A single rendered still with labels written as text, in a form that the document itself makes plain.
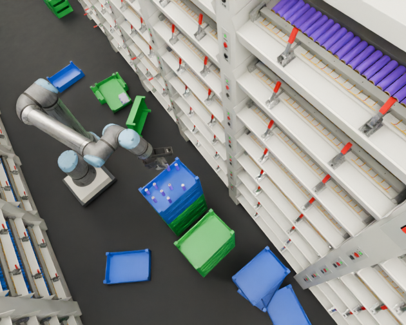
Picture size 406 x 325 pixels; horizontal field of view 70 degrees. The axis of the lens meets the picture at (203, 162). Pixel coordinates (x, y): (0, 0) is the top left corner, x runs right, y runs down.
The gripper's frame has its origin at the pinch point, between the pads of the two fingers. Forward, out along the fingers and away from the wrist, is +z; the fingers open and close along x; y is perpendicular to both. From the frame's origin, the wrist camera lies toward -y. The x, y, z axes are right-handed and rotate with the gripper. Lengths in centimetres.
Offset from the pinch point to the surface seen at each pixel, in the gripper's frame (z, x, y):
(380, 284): -11, 83, -74
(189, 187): 16.2, 10.5, -4.7
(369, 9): -95, 45, -78
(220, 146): 16.4, -8.0, -29.6
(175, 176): 14.5, 1.1, 1.8
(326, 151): -53, 48, -70
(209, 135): 15.3, -18.0, -25.6
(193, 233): 30.5, 33.9, 4.1
